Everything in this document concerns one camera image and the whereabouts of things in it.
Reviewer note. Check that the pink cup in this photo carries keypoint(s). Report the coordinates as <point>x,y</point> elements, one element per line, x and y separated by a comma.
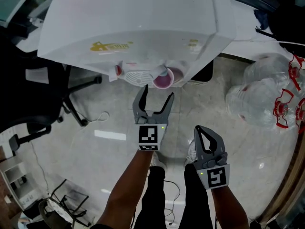
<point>163,82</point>

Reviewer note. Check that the glass table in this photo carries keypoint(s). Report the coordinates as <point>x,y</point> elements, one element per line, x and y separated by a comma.
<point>14,1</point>

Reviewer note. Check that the person's right white shoe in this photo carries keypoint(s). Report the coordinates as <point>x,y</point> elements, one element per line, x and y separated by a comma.
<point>191,153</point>

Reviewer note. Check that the person's left leg black trousers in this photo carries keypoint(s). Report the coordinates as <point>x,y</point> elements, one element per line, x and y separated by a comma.
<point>153,199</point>

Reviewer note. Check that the white water dispenser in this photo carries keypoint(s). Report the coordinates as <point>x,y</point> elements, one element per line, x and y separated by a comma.
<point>133,20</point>

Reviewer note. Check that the person's right forearm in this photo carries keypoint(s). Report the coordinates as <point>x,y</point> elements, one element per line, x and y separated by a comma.
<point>228,206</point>

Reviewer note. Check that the person's left white shoe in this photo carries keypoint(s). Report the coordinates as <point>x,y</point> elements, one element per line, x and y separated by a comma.
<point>157,162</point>

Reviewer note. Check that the blue water dispenser tap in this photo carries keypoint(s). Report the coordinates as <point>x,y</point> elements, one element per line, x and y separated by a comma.
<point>160,71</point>

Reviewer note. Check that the blue cloth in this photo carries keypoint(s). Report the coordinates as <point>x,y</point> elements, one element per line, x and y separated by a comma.
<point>261,18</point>

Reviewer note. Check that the white drip tray grille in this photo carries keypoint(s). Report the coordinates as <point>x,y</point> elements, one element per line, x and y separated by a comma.
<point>138,79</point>

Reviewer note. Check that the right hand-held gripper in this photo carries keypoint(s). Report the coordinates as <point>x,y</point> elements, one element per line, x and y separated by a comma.
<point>215,175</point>

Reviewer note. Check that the person's white shoe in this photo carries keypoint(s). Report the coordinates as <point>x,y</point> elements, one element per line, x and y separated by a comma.
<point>157,162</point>
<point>191,153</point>

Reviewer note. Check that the black metal frame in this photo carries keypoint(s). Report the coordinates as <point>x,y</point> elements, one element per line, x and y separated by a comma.
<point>71,206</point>

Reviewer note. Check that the clear large water bottle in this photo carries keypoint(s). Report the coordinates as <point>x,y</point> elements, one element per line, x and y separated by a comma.
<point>300,114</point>
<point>252,104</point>
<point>267,68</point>

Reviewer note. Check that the black office chair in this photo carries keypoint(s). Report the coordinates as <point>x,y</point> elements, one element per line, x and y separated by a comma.
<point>28,99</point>

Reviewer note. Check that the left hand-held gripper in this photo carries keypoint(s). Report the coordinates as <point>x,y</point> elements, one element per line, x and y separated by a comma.
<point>148,135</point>

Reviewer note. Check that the person's leg black trousers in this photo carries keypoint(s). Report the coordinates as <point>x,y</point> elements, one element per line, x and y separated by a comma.
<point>153,199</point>
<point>195,199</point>

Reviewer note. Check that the white shelf unit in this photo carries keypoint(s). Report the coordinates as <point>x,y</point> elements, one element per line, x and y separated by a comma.
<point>16,175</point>

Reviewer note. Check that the red water dispenser tap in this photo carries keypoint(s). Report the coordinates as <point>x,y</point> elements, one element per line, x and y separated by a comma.
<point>116,71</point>

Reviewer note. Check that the person's right leg black trousers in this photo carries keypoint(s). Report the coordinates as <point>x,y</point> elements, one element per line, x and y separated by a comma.
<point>195,199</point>

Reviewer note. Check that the person's left forearm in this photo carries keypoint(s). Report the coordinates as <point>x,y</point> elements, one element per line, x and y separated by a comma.
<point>126,190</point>

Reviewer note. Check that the black bag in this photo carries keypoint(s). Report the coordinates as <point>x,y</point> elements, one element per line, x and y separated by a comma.
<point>289,13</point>

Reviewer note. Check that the white table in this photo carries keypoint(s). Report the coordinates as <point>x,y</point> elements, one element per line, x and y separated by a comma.
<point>245,27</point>

